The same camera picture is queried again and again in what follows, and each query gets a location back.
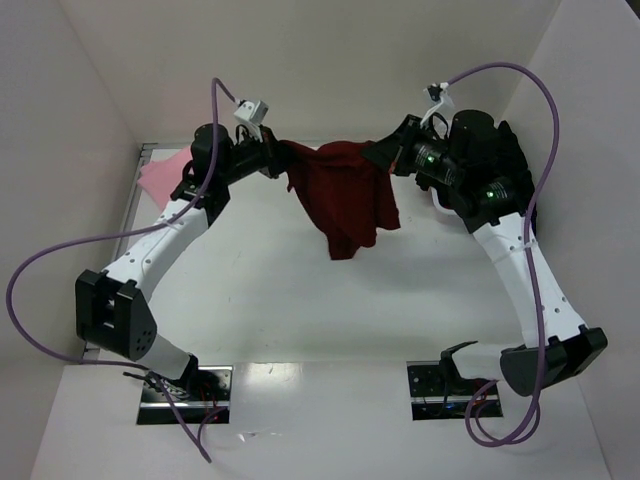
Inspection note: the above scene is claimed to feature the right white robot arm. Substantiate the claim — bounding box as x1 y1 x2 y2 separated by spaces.
362 110 608 397

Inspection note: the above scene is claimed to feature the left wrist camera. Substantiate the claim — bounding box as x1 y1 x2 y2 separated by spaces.
234 100 269 125

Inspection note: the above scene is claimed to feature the dark red t shirt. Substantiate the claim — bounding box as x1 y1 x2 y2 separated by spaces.
280 140 400 261

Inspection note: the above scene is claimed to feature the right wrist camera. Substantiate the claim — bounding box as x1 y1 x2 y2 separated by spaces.
423 82 455 113

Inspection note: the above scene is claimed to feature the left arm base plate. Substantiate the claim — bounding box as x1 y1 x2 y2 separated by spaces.
136 366 233 426

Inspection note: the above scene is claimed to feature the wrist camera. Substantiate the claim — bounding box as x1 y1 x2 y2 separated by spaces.
423 82 455 113
234 100 269 125

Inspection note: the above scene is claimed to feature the black t shirt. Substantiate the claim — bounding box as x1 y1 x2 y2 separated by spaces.
496 120 535 216

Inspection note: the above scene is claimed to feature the pink folded t shirt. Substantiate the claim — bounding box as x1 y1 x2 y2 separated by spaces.
137 148 192 209

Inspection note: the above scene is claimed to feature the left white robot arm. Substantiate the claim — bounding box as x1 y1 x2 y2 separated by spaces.
75 124 282 397

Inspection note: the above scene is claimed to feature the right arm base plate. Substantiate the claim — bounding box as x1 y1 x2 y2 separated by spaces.
406 362 487 421

